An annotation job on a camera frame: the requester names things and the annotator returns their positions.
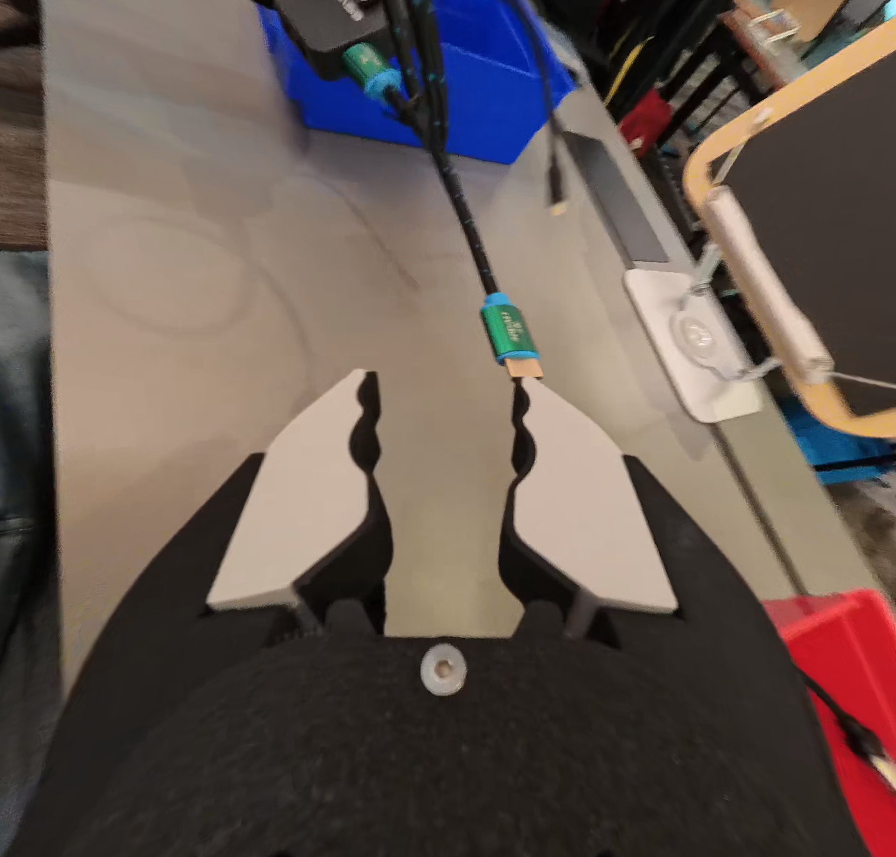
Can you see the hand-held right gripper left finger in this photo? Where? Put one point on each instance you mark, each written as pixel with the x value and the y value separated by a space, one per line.
pixel 287 521

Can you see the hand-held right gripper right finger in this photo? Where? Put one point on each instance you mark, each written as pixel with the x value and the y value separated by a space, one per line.
pixel 595 521

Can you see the black usb hub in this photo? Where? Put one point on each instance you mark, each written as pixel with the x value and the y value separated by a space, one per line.
pixel 322 17

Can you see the blue plastic bin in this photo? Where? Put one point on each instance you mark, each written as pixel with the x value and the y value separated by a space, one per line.
pixel 476 87

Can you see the red plastic bin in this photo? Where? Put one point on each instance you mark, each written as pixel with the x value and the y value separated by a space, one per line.
pixel 840 647

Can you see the silver stand base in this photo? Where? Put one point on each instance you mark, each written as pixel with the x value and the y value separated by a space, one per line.
pixel 700 367

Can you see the tablet stand with dark board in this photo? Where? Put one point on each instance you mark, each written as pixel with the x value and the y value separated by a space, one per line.
pixel 840 213

